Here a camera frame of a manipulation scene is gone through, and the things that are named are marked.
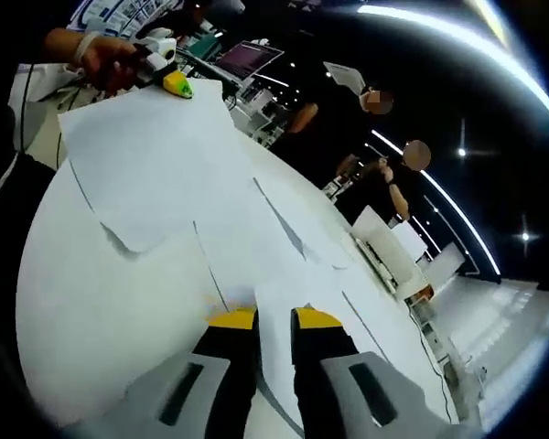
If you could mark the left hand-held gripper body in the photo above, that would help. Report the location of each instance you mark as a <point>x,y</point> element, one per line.
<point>158,46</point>

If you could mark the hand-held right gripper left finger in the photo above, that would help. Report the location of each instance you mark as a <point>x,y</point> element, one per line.
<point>164,402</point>

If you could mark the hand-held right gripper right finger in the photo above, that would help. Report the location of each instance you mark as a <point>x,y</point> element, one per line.
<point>347,398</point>

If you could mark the white printing paper sheet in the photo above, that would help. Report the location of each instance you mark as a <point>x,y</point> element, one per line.
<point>155,160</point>

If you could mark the person's left hand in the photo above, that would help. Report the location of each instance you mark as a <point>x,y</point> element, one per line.
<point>114,64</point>

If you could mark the green panel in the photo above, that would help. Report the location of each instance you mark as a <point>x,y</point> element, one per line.
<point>209,46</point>

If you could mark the desktop computer monitor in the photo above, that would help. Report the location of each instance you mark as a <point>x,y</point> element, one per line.
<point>249,59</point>

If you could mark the orange chair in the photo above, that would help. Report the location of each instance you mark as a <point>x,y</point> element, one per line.
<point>423,293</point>

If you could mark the white printer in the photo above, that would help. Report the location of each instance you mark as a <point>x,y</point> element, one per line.
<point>384,260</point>

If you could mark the white document sheet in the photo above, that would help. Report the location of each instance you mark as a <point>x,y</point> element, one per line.
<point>345,75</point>

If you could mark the thin ceiling light strip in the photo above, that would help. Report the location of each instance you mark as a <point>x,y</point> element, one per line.
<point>444,196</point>

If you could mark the round ceiling spotlight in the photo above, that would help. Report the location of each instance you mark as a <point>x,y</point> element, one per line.
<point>462,151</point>
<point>524,236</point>

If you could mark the wide ceiling light strip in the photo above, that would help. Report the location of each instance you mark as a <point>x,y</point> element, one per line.
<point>462,41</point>

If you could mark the blue white wall poster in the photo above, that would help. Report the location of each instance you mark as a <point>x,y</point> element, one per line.
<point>119,16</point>

